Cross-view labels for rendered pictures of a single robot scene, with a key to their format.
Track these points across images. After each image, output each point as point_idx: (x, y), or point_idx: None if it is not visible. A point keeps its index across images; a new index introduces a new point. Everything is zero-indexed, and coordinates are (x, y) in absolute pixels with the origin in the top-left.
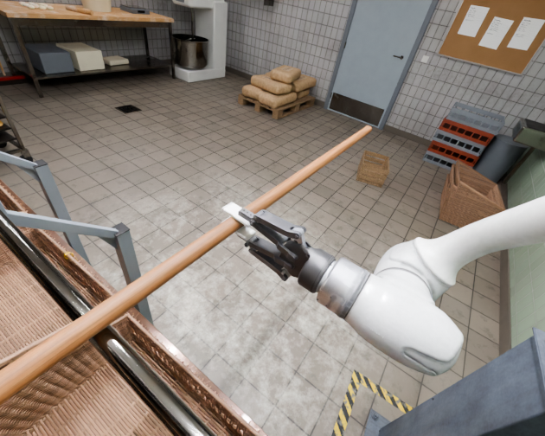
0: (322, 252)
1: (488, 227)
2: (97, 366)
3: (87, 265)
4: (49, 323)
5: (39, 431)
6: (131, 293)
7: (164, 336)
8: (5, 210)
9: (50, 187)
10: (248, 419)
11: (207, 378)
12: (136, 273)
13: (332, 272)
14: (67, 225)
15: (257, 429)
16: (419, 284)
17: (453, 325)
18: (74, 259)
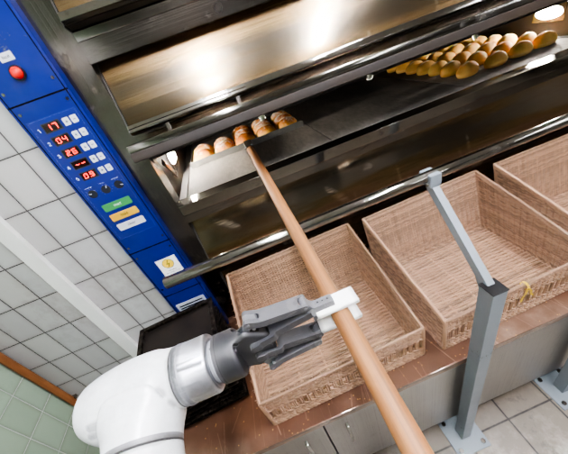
0: (224, 347)
1: None
2: (398, 320)
3: (545, 320)
4: (455, 293)
5: (368, 294)
6: (291, 229)
7: (416, 379)
8: (430, 185)
9: None
10: (304, 428)
11: (355, 406)
12: (478, 338)
13: (201, 337)
14: (455, 231)
15: (292, 431)
16: (113, 430)
17: (80, 406)
18: (516, 289)
